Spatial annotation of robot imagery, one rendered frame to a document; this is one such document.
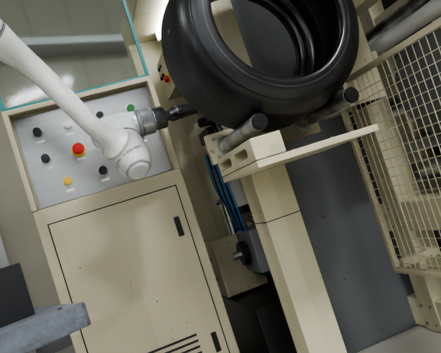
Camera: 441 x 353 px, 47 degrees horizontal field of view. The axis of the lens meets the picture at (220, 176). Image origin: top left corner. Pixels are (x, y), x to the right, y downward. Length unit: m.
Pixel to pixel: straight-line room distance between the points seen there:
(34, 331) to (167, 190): 1.12
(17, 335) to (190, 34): 0.84
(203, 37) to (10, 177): 3.24
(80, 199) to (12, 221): 2.48
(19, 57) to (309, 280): 1.11
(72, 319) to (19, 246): 3.44
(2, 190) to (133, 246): 2.59
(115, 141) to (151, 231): 0.49
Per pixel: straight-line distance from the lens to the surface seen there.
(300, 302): 1.73
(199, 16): 1.36
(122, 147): 1.49
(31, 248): 4.34
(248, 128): 1.35
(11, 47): 1.47
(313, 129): 1.76
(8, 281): 0.97
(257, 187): 1.68
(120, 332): 1.89
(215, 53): 1.33
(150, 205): 1.88
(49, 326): 0.87
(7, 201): 4.34
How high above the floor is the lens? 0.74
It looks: 2 degrees up
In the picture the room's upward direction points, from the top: 18 degrees counter-clockwise
